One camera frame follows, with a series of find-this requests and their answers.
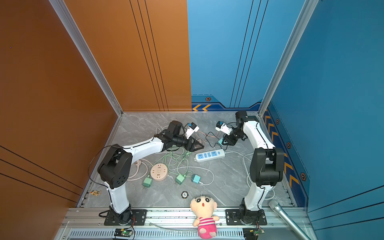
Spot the left green circuit board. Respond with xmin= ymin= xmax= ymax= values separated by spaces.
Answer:
xmin=113 ymin=228 xmax=135 ymax=240

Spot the green multi-head cable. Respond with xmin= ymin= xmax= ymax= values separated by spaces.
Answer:
xmin=157 ymin=148 xmax=193 ymax=178

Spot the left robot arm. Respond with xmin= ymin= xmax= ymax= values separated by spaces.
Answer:
xmin=98 ymin=121 xmax=204 ymax=225

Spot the teal charger near cable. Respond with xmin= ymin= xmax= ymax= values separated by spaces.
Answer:
xmin=191 ymin=174 xmax=201 ymax=184

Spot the white blue power strip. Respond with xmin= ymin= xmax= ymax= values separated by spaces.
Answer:
xmin=195 ymin=149 xmax=226 ymax=163

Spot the black usb cable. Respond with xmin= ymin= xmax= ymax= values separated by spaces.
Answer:
xmin=204 ymin=122 xmax=238 ymax=149

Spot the green circuit board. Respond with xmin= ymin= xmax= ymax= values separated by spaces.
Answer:
xmin=113 ymin=228 xmax=135 ymax=240
xmin=243 ymin=228 xmax=265 ymax=240

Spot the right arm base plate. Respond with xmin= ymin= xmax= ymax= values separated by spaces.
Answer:
xmin=225 ymin=209 xmax=268 ymax=226

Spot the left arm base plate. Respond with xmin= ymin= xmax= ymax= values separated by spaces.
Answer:
xmin=104 ymin=209 xmax=147 ymax=227

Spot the small toy figure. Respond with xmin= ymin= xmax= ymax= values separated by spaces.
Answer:
xmin=90 ymin=190 xmax=101 ymax=196

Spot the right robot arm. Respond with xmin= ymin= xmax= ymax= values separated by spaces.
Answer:
xmin=220 ymin=111 xmax=285 ymax=225

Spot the aluminium front rail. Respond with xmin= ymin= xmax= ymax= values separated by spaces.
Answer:
xmin=54 ymin=207 xmax=299 ymax=240

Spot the light green charger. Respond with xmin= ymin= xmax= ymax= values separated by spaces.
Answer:
xmin=175 ymin=174 xmax=185 ymax=185
xmin=143 ymin=176 xmax=153 ymax=188

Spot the round pink power socket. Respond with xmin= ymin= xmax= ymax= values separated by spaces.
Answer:
xmin=150 ymin=164 xmax=169 ymax=182

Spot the plush doll pink dress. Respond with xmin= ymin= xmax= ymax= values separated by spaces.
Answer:
xmin=190 ymin=196 xmax=220 ymax=240

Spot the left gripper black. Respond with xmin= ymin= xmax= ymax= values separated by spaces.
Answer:
xmin=172 ymin=134 xmax=205 ymax=152

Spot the teal charger with black cable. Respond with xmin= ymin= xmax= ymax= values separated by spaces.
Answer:
xmin=218 ymin=138 xmax=224 ymax=146

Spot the black poker chip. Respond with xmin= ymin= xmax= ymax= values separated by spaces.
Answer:
xmin=181 ymin=191 xmax=189 ymax=199

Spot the light green charger left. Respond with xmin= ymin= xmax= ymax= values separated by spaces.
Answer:
xmin=143 ymin=176 xmax=153 ymax=188

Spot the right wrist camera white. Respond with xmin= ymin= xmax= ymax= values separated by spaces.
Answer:
xmin=215 ymin=121 xmax=233 ymax=135

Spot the right green circuit board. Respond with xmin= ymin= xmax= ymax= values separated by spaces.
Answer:
xmin=243 ymin=228 xmax=265 ymax=240

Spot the light green charger middle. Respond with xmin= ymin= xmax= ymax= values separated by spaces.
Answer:
xmin=175 ymin=174 xmax=185 ymax=185

